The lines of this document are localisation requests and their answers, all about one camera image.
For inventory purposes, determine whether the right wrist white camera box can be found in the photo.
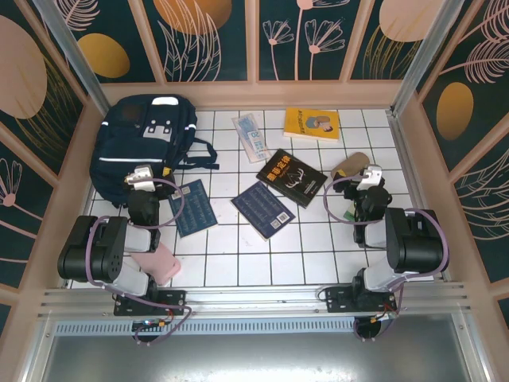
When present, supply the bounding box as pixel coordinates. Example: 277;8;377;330
356;163;383;192

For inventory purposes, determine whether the left aluminium corner post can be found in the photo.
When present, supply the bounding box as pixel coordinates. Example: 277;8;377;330
33;0;114;122

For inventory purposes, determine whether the blue notebook with QR labels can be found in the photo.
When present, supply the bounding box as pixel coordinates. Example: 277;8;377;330
230;181;297;241
166;178;219;239

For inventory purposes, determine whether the aluminium corner post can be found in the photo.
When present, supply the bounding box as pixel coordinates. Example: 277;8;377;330
33;0;114;122
390;0;474;117

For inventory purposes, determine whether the right aluminium corner post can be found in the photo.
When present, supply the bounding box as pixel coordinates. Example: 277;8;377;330
390;0;474;117

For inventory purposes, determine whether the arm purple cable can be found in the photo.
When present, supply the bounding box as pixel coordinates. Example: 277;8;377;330
85;177;195;346
324;170;450;343

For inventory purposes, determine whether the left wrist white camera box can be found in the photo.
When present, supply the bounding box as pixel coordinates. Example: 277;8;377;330
123;164;155;193

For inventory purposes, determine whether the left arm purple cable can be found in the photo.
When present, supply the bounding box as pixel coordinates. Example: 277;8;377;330
85;177;195;346

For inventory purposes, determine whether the brown cylindrical pencil case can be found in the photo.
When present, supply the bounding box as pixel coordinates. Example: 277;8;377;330
330;151;371;181

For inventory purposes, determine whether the clear packet printed 20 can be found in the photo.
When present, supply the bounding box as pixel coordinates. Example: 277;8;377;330
231;112;272;164

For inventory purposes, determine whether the grey metal sheet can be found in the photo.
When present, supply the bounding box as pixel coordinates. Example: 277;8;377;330
39;333;492;382

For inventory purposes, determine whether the yellow paperback book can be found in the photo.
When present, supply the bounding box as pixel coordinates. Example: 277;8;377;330
282;107;341;142

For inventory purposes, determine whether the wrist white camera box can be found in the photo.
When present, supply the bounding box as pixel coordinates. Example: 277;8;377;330
356;163;383;192
123;164;155;193

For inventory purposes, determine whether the pink soft pouch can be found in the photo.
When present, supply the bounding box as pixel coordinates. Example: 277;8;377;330
130;238;183;287

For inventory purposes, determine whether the navy blue school backpack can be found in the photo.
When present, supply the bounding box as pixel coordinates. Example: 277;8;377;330
89;94;220;208

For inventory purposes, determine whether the long aluminium base rail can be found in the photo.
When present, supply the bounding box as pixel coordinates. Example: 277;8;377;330
37;281;475;319

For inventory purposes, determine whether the black book with yellow title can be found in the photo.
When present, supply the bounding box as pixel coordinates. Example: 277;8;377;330
255;148;328;209

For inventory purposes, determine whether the right aluminium side rail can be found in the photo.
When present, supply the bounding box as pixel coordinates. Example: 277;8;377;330
386;110;453;284

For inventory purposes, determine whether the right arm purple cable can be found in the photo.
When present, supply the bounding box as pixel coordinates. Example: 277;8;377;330
324;170;450;343

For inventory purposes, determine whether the grey slotted cable duct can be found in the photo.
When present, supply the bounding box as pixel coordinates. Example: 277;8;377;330
53;320;458;337

